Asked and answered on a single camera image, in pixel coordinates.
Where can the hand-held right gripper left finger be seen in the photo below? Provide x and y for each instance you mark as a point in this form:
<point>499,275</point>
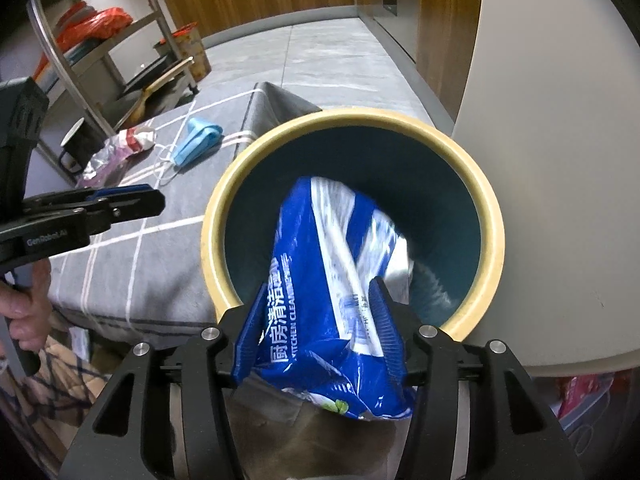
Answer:
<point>250,340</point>

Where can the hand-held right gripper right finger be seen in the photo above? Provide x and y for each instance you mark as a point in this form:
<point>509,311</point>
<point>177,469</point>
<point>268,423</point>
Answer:
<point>385,330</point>

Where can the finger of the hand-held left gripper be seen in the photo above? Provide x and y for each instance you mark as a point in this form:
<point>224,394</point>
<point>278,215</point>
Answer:
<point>60,197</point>
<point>60,235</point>

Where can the blue wet wipes packet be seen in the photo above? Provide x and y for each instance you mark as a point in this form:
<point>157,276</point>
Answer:
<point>310,260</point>

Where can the yellow rimmed blue bin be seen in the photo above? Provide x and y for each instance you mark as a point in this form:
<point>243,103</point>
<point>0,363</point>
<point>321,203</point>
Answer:
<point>440,185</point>

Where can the person's left hand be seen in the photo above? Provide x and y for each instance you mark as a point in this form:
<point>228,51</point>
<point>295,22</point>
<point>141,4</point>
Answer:
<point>27,305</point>

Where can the black mug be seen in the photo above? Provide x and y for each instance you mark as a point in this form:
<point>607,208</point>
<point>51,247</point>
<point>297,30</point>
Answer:
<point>75,142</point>

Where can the clear plastic bag red label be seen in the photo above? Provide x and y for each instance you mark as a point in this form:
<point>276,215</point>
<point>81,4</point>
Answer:
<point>112,160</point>

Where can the metal rack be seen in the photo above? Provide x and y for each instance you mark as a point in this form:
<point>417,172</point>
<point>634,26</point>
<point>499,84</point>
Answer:
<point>75,90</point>

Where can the grey checked cloth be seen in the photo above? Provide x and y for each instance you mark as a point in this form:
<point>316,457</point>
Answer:
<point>165,240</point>

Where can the black baking tray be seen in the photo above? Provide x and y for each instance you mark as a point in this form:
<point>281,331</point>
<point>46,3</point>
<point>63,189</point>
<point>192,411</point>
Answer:
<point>145,72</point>

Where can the blue face mask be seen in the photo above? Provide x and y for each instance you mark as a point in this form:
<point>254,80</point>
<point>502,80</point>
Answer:
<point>195,150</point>

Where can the orange snack tub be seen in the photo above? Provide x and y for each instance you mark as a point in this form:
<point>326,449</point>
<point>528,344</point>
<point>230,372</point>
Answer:
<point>192,55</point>

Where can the red plastic packet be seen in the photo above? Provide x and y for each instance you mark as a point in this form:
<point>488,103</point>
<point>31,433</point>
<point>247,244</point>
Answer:
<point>580,395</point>

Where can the stainless steel appliance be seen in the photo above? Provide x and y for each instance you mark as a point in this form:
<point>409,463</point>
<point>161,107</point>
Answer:
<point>395,15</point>

